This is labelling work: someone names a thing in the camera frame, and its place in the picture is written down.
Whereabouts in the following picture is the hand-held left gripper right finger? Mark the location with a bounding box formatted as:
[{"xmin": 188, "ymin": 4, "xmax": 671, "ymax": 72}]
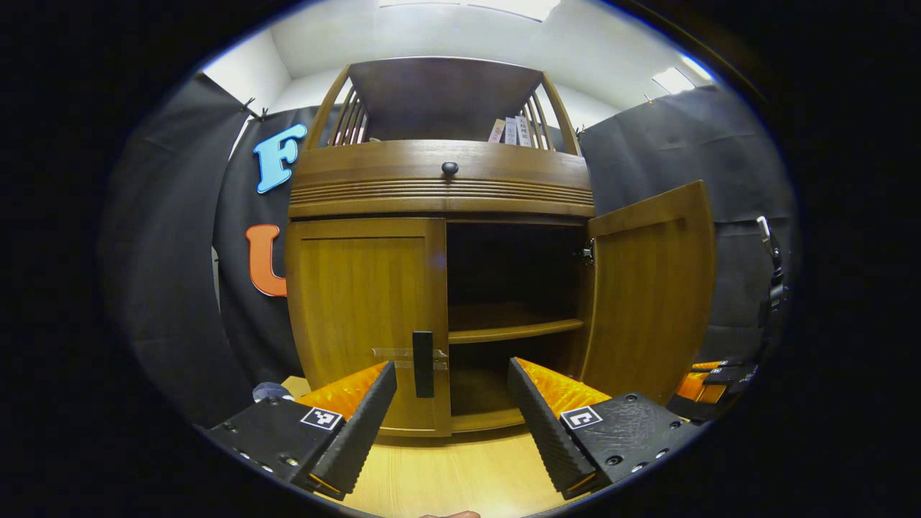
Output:
[{"xmin": 507, "ymin": 357, "xmax": 702, "ymax": 501}]

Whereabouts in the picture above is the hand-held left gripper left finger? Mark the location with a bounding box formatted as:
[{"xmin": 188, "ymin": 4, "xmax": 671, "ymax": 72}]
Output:
[{"xmin": 205, "ymin": 360, "xmax": 398, "ymax": 501}]

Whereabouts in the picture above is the black door handle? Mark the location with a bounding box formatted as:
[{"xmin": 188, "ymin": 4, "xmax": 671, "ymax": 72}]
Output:
[{"xmin": 412, "ymin": 330, "xmax": 435, "ymax": 399}]

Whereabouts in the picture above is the wooden shoe cabinet door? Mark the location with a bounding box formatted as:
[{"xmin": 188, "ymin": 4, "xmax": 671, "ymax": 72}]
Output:
[
  {"xmin": 579, "ymin": 180, "xmax": 717, "ymax": 407},
  {"xmin": 286, "ymin": 217, "xmax": 453, "ymax": 438}
]

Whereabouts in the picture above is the wooden double-door shoe cabinet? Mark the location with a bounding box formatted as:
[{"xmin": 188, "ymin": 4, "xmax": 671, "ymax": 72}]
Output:
[{"xmin": 286, "ymin": 56, "xmax": 598, "ymax": 438}]

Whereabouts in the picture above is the wooden inner cabinet shelf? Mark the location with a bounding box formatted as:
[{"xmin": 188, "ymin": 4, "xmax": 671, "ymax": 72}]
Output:
[{"xmin": 448, "ymin": 302, "xmax": 585, "ymax": 345}]

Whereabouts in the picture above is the wooden cabinet drawer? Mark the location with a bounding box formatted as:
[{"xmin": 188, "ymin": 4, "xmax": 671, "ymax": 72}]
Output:
[{"xmin": 288, "ymin": 139, "xmax": 596, "ymax": 217}]

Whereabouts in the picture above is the blue grey rounded object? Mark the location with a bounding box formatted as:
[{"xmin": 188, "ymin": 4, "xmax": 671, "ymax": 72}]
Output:
[{"xmin": 252, "ymin": 381, "xmax": 296, "ymax": 404}]

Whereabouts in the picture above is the black backdrop cloth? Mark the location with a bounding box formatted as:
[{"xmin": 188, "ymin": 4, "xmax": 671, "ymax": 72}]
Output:
[{"xmin": 101, "ymin": 72, "xmax": 799, "ymax": 429}]

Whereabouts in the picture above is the small ceiling light panel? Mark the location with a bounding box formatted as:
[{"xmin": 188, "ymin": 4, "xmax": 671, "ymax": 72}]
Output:
[{"xmin": 651, "ymin": 56, "xmax": 717, "ymax": 94}]

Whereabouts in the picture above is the large ceiling light panel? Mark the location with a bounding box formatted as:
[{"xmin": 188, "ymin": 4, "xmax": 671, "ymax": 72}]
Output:
[{"xmin": 379, "ymin": 0, "xmax": 562, "ymax": 22}]

